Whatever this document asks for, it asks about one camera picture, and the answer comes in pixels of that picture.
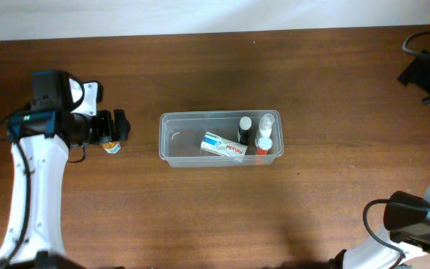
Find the clear plastic container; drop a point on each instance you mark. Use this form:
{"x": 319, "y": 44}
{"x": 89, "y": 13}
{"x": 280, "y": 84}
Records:
{"x": 181, "y": 135}

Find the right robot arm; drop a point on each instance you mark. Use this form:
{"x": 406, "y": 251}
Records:
{"x": 405, "y": 233}

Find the small gold-lid jar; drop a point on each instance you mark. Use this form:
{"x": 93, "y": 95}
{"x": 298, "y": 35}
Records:
{"x": 111, "y": 147}

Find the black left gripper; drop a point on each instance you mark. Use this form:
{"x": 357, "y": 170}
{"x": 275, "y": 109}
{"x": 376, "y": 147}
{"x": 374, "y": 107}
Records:
{"x": 107, "y": 134}

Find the white Panadol medicine box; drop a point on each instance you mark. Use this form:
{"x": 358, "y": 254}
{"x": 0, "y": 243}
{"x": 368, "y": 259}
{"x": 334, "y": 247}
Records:
{"x": 217, "y": 145}

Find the dark bottle white cap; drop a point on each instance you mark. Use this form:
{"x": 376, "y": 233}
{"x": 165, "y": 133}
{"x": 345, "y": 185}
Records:
{"x": 244, "y": 130}

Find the orange tube white cap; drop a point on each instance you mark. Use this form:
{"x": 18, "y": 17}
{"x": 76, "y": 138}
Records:
{"x": 263, "y": 146}

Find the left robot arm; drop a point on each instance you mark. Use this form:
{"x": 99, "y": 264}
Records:
{"x": 33, "y": 238}

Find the white spray bottle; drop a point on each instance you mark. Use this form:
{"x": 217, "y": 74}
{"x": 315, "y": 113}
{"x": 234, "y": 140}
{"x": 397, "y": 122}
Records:
{"x": 265, "y": 126}

